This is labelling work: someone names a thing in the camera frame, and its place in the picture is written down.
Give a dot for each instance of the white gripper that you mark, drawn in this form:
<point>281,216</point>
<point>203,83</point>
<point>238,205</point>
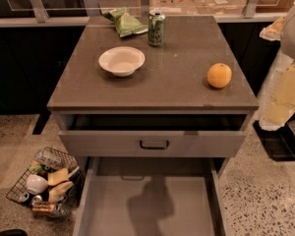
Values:
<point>294,36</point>

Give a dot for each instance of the orange fruit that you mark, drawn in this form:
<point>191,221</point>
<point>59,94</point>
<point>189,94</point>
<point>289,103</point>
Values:
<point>219,75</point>

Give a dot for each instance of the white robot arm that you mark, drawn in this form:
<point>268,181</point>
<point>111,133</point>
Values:
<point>287,38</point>

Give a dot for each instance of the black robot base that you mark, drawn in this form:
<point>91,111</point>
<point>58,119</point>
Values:
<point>279,145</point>

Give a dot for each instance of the grey drawer cabinet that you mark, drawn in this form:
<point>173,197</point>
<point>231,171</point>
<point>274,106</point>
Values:
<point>173,79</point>

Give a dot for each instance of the grey top drawer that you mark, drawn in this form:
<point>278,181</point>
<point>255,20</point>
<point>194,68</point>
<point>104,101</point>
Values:
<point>141,135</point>

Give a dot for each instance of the grey drawer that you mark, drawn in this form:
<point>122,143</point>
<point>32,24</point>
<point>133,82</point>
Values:
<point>141,135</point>
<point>151,197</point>

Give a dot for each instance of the grey middle drawer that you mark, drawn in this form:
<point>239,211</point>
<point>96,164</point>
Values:
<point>151,197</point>

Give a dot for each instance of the green soda can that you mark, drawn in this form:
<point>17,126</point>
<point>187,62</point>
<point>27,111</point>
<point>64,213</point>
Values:
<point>156,28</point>

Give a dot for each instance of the white ceramic bowl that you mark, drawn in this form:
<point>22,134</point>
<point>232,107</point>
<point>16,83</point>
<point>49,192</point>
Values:
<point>122,61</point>

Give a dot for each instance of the green chip bag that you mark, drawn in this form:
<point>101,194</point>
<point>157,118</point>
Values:
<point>125,24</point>

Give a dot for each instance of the yellow sponge in basket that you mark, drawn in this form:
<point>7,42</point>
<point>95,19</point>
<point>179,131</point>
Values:
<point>58,177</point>

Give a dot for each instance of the clear plastic bottle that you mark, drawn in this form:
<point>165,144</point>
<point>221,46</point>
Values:
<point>48,158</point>

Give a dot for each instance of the white bowl in basket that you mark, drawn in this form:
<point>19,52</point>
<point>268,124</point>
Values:
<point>36,184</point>

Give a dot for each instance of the brown snack bar packet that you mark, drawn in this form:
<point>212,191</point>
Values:
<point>43,208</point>

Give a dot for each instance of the black wire basket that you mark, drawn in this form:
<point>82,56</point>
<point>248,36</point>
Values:
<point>65,195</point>

